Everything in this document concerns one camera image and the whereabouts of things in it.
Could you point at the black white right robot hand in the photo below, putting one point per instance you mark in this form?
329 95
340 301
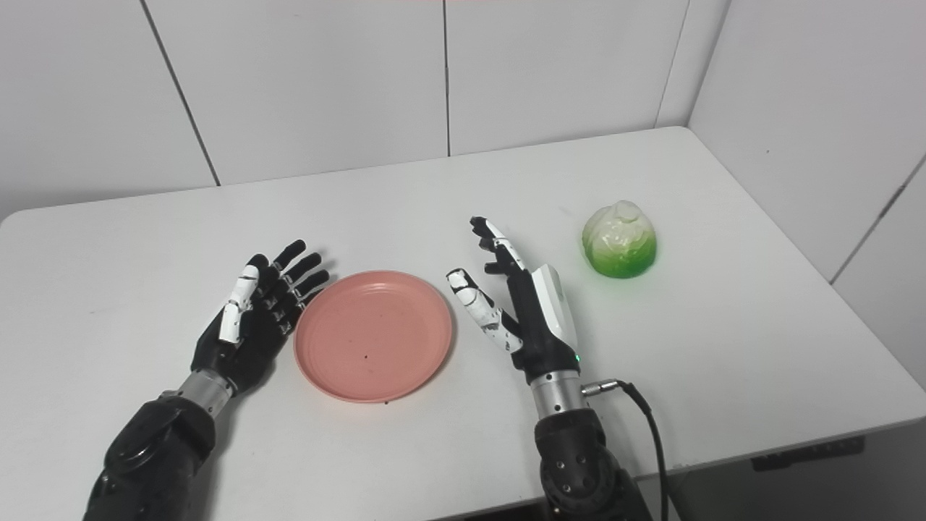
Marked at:
539 333

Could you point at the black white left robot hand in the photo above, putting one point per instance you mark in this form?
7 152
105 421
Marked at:
249 340

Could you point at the green white cabbage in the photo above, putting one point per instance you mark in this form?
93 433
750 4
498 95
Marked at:
620 242

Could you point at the pink round plate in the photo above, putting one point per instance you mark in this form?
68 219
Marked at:
372 336

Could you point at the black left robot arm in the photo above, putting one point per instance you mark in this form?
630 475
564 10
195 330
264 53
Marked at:
155 449

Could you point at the black box under table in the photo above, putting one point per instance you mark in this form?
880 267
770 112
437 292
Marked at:
806 454

